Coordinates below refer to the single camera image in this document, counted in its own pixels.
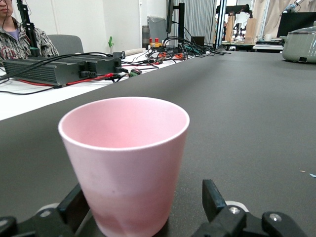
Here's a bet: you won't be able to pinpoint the pale green cooking pot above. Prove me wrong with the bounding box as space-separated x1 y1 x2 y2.
280 21 316 64

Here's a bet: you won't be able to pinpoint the red cable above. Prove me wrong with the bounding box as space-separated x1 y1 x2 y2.
17 73 119 87

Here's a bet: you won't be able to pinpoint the black power supply box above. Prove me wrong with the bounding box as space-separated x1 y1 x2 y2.
2 54 123 87

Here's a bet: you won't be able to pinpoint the pink plastic cup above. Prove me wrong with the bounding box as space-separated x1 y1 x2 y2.
58 96 190 237

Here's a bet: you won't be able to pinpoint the tangled black cable bundle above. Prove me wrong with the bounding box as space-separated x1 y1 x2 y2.
145 36 233 70

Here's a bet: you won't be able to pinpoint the black monitor on stand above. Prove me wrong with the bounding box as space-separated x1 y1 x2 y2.
165 0 186 47

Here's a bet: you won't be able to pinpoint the yellow box red buttons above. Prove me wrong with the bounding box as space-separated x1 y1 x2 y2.
148 38 163 48

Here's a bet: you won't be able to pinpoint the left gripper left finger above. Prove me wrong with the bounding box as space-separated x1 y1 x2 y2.
0 184 91 237

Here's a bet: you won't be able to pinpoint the black stand with green base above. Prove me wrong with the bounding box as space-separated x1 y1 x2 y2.
16 0 41 58

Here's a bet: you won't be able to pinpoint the black flat screen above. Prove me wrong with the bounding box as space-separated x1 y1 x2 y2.
276 11 316 38

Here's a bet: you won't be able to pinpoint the dark grey table mat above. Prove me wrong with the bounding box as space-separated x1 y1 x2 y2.
0 50 316 237

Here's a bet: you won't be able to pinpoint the glass pot lid tan knob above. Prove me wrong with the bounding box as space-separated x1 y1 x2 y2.
288 21 316 35

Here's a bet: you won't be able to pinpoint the wooden stand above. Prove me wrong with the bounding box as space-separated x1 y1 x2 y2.
244 17 258 45

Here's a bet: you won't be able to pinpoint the grey waste bin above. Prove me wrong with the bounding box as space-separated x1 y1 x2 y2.
147 15 167 45

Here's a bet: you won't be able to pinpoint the person in patterned jacket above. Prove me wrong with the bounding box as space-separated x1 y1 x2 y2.
0 0 60 67

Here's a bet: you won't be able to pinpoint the blue silver metal post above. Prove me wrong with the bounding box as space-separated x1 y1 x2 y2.
214 0 227 50

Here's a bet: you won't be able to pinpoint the white table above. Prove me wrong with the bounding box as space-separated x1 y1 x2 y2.
0 48 191 121

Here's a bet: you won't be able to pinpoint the beige curtain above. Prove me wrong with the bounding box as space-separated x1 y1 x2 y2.
251 0 316 35

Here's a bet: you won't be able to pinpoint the grey office chair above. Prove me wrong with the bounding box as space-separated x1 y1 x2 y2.
46 34 84 56

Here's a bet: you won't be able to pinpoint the dark metal cylinder flask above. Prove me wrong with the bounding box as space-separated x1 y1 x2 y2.
142 24 151 49

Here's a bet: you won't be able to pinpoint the white paper roll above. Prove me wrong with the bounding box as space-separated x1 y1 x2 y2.
120 48 149 59

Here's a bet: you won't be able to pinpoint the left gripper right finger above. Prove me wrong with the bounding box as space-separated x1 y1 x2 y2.
191 179 309 237

